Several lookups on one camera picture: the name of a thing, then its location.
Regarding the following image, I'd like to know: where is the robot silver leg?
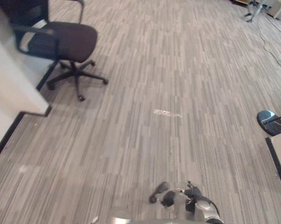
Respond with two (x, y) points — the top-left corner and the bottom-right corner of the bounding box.
(161, 190), (190, 220)

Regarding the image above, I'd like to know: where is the white desk cabinet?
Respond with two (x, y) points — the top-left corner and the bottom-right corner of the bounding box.
(270, 0), (281, 20)

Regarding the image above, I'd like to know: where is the thin grey floor cable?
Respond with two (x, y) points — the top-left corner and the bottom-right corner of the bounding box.
(256, 14), (281, 69)

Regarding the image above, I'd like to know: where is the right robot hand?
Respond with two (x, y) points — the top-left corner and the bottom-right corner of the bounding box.
(177, 180), (204, 200)

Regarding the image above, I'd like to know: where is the black mesh office chair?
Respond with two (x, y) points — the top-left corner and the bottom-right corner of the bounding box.
(0, 0), (109, 102)

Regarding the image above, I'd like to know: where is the robot dark foot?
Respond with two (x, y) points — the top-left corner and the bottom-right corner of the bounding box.
(149, 182), (171, 203)

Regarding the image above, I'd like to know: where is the black mesh waste bin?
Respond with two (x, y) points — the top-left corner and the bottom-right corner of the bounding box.
(256, 110), (281, 137)

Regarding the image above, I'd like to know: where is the black thin rod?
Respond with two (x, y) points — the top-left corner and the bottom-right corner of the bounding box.
(263, 113), (281, 124)

